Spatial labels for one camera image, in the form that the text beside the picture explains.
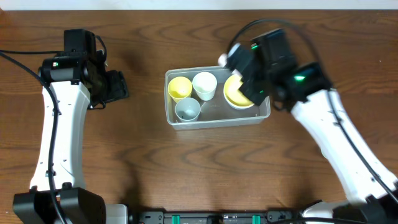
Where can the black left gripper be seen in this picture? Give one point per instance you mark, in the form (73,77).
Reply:
(116,86)

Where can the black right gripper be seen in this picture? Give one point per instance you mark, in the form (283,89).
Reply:
(250,94)

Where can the yellow plastic bowl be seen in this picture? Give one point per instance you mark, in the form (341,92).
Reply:
(232,85)

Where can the cream plastic bowl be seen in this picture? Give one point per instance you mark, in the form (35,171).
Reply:
(238,102)

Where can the cream plastic cup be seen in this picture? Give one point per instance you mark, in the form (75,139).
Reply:
(204,84)

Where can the yellow plastic cup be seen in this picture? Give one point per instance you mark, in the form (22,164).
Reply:
(179,88)

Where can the grey plastic cup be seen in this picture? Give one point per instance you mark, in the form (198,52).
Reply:
(188,110)

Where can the white plastic fork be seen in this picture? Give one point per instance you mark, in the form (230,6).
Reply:
(222,61)

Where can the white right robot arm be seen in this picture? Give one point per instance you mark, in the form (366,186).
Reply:
(370,188)

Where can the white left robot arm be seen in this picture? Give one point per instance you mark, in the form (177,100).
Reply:
(75,81)

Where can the clear plastic container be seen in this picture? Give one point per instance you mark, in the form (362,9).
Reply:
(216,112)

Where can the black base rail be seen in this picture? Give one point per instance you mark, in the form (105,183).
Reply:
(161,216)

